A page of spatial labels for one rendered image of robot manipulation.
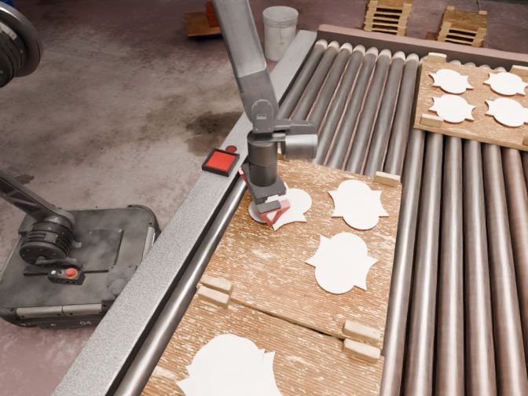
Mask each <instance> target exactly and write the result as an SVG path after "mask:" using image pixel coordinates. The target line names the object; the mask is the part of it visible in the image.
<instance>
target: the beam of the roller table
mask: <svg viewBox="0 0 528 396"><path fill-rule="evenodd" d="M316 40H317V32H312V31H303V30H300V31H299V33H298V34H297V35H296V37H295V38H294V40H293V41H292V42H291V44H290V46H289V47H288V48H287V50H286V51H285V53H284V55H283V56H282V57H281V59H280V60H279V61H278V63H277V65H276V66H275V68H274V69H273V70H272V71H271V73H270V74H269V76H270V78H271V82H272V84H273V88H274V91H275V94H276V97H277V103H278V105H279V108H280V106H281V105H282V103H283V101H284V99H285V98H286V96H287V95H288V92H289V90H290V89H291V88H292V85H293V84H294V82H295V80H296V79H297V77H298V75H299V73H300V72H301V70H302V69H303V66H304V65H305V63H306V61H307V60H308V58H309V56H310V54H311V53H312V51H313V49H314V46H315V44H316ZM250 130H252V123H251V122H250V121H249V120H248V118H247V116H246V113H245V111H244V113H243V114H242V116H241V117H240V118H239V120H238V121H237V123H236V125H235V126H234V128H233V129H232V130H231V131H230V133H229V135H228V136H227V138H226V139H225V140H224V142H223V143H222V145H221V146H220V148H219V149H222V150H226V147H227V146H229V145H234V146H236V147H237V150H236V151H235V153H237V154H238V153H239V154H240V160H239V161H238V163H237V164H236V166H235V167H234V169H233V171H232V173H231V175H230V176H229V177H226V176H222V175H219V174H214V173H211V172H207V171H203V173H202V174H201V175H200V177H199V178H198V180H197V181H196V183H195V185H194V186H193V187H192V188H191V190H190V191H189V193H188V195H187V196H186V198H185V199H184V200H183V201H182V203H181V205H180V206H179V208H178V209H177V210H176V212H175V213H174V215H173V216H172V218H171V219H170V221H169V222H168V223H167V225H166V227H165V228H164V230H163V231H162V233H161V234H160V235H159V237H158V238H157V240H156V242H155V243H154V244H153V245H152V247H151V248H150V250H149V251H148V253H147V255H146V256H145V257H144V259H143V260H142V261H141V263H140V265H139V266H138V268H137V269H136V270H135V272H134V274H133V275H132V276H131V278H130V279H129V280H128V282H127V283H126V285H125V287H124V288H123V290H122V291H121V292H120V293H119V295H118V297H117V298H116V300H115V302H114V303H113V304H112V305H111V307H110V308H109V310H108V312H107V313H106V314H105V316H104V317H103V318H102V320H101V322H100V323H99V325H98V326H97V327H96V329H95V330H94V332H93V333H92V335H91V336H90V338H89V339H88V340H87V342H86V344H85V345H84V347H83V348H82V349H81V350H80V352H79V354H78V355H77V357H76V358H75V360H74V361H73V362H72V363H71V365H70V367H69V368H68V370H67V372H66V373H65V374H64V376H63V377H62V378H61V380H60V382H59V383H58V384H57V386H56V387H55V389H54V390H53V392H52V393H51V395H50V396H113V395H114V393H115V392H116V390H117V388H118V386H119V385H120V383H121V381H122V380H123V377H124V376H125V375H126V373H127V370H128V369H129V367H130V366H131V364H132V362H133V360H134V359H135V357H136V355H137V354H138V351H139V350H140V349H141V346H142V345H143V343H144V341H145V340H146V338H147V336H148V335H149V333H150V331H151V330H152V327H153V325H154V324H155V323H156V321H157V319H158V317H159V315H160V314H161V312H162V310H163V308H164V307H165V306H166V304H167V301H168V300H169V298H170V297H171V295H172V293H173V291H174V289H175V288H176V286H177V285H178V282H179V281H180V280H181V278H182V275H183V274H184V272H185V271H186V269H187V267H188V265H189V263H190V262H191V260H192V259H193V256H194V255H195V254H196V251H197V250H198V248H199V246H200V245H201V243H202V241H203V240H204V237H205V236H206V235H207V232H208V230H209V229H210V227H211V226H212V224H213V222H214V220H215V219H216V217H217V215H218V213H219V211H220V210H221V209H222V206H223V205H224V203H225V201H226V200H227V198H228V196H229V194H230V193H231V191H232V190H233V187H234V185H235V184H236V183H237V180H238V179H239V177H240V173H239V171H238V170H239V168H241V165H242V164H246V163H248V142H247V135H248V132H249V131H250Z"/></svg>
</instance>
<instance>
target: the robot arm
mask: <svg viewBox="0 0 528 396"><path fill-rule="evenodd" d="M211 3H212V5H213V8H214V13H215V16H216V18H217V21H218V25H219V27H220V31H221V33H222V37H223V40H224V43H225V47H226V50H227V53H228V55H229V59H230V63H231V65H232V69H233V74H234V76H235V79H236V84H237V86H238V89H239V91H240V98H241V100H242V103H243V106H244V111H245V113H246V116H247V118H248V120H249V121H250V122H251V123H252V130H250V131H249V132H248V134H247V154H248V163H246V164H242V165H241V168H239V170H238V171H239V173H240V176H241V177H242V178H243V180H244V181H245V182H246V184H247V186H248V191H249V193H250V194H251V198H252V199H253V201H254V203H255V206H256V210H257V212H258V214H259V216H260V217H261V218H262V219H263V220H264V221H265V222H266V223H267V224H268V226H271V225H274V224H275V223H276V222H277V220H278V219H279V218H280V216H281V215H282V214H283V213H284V212H286V211H287V210H288V209H289V208H290V207H291V203H290V202H289V200H288V199H286V200H281V201H279V200H274V201H270V202H268V203H266V200H268V197H271V196H276V195H278V196H284V195H286V194H287V188H286V186H285V184H284V183H283V181H282V179H281V177H280V175H279V174H278V172H277V157H278V142H280V153H281V155H282V156H284V160H311V159H316V157H317V128H316V127H315V126H314V124H313V123H312V122H311V121H309V120H288V119H276V118H277V116H278V113H279V105H278V103H277V97H276V94H275V91H274V88H273V84H272V82H271V78H270V74H269V70H268V68H267V64H266V59H265V57H264V54H263V51H262V46H261V42H260V40H259V34H258V32H257V28H256V26H255V20H254V17H253V14H252V11H251V6H250V3H249V0H211ZM275 211H276V212H277V213H276V214H275V216H274V218H273V219H272V220H270V219H269V217H268V216H267V215H268V214H269V213H273V212H275Z"/></svg>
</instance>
